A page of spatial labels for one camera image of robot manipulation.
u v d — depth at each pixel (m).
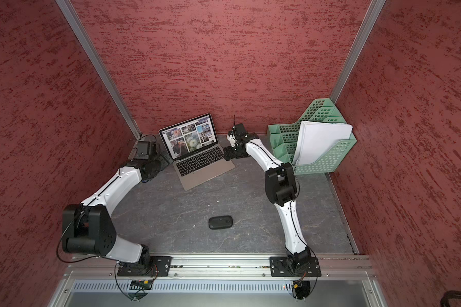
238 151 0.87
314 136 0.90
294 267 0.65
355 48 0.81
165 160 0.81
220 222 0.84
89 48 0.81
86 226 0.47
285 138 1.13
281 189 0.61
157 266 0.74
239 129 0.82
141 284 0.72
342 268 0.76
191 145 1.08
